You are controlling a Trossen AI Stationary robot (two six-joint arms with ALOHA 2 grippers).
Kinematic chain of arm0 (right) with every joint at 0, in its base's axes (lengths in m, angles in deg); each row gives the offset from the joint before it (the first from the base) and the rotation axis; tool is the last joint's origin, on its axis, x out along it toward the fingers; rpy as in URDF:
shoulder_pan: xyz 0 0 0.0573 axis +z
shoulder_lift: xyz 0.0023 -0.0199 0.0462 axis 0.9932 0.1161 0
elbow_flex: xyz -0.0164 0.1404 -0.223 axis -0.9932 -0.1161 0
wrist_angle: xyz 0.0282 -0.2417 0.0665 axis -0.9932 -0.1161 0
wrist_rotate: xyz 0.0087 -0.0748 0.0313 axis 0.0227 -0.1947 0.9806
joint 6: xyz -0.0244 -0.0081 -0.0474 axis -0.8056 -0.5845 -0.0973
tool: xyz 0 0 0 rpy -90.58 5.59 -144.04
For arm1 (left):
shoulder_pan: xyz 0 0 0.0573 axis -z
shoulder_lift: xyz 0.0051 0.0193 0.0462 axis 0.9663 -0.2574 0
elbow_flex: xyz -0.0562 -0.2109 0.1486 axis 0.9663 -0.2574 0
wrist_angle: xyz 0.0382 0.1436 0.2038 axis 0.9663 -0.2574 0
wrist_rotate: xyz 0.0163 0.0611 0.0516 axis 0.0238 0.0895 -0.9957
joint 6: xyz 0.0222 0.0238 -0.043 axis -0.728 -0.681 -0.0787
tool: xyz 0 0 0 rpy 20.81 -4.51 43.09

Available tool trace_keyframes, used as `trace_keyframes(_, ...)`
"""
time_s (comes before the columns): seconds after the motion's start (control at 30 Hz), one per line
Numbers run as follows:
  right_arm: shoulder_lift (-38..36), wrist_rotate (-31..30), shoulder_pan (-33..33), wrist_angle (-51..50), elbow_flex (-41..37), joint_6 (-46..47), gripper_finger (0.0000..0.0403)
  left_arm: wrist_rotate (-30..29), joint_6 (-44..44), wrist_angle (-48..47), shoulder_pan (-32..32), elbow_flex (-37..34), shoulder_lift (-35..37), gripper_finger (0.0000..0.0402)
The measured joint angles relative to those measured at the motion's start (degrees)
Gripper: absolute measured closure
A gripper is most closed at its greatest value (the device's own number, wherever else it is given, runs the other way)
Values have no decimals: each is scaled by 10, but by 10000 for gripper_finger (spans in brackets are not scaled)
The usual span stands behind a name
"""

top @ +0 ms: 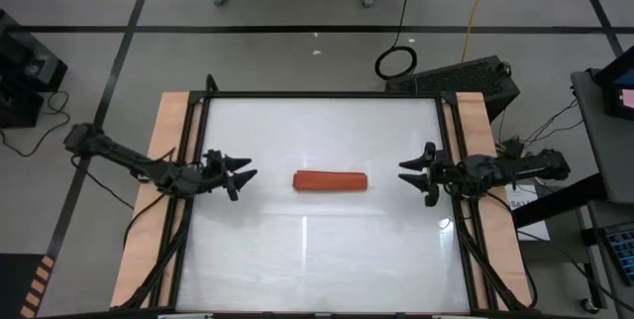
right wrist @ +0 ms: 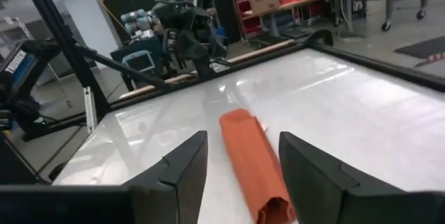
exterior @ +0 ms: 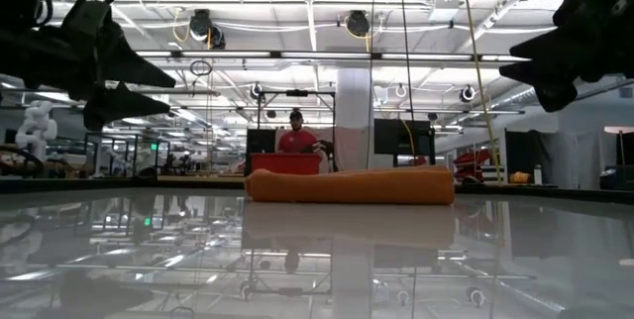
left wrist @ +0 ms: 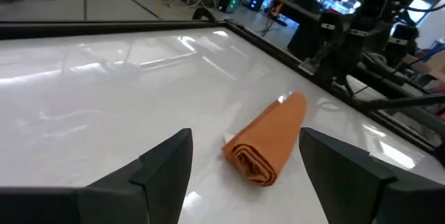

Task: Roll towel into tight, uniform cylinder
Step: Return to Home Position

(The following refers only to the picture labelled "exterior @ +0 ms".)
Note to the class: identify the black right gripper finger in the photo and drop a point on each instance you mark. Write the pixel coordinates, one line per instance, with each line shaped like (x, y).
(550, 78)
(560, 49)

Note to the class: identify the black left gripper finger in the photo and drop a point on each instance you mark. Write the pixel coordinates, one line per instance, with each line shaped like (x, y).
(129, 69)
(119, 108)

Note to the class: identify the orange towel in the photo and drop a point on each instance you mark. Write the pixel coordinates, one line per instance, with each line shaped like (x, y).
(347, 187)

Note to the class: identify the white humanoid robot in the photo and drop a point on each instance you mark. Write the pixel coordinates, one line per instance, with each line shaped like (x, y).
(37, 126)

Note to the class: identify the black partition panel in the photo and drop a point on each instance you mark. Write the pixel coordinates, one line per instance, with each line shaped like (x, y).
(522, 155)

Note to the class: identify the white plastic sheet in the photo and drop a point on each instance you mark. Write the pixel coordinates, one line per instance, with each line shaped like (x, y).
(574, 160)

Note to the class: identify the white bottle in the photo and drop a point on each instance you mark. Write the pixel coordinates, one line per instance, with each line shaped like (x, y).
(537, 175)

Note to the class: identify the black curved hoop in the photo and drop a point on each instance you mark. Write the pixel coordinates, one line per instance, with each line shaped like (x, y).
(30, 157)

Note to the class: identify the small yellow object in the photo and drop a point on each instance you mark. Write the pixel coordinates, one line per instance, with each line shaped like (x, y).
(520, 178)

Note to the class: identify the black upright panel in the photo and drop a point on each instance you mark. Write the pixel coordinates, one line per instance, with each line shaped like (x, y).
(260, 140)

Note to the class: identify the black monitor on stand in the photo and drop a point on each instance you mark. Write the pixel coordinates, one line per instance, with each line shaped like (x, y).
(396, 136)

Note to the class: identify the red plastic bin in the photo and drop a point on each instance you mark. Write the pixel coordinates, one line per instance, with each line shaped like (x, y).
(285, 163)

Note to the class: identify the person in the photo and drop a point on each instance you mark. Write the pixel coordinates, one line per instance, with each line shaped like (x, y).
(297, 141)

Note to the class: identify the long ceiling light bar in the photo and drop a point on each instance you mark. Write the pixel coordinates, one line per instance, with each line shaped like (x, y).
(322, 55)

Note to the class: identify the white building column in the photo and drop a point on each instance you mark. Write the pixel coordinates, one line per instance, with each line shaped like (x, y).
(354, 101)

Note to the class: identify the black metal frame booth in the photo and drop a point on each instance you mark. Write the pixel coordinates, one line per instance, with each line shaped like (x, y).
(85, 136)

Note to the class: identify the red metal frame object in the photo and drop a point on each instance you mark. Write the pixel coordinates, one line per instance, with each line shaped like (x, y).
(473, 158)

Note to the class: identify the black metal rig frame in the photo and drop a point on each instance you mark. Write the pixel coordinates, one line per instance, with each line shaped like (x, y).
(297, 93)

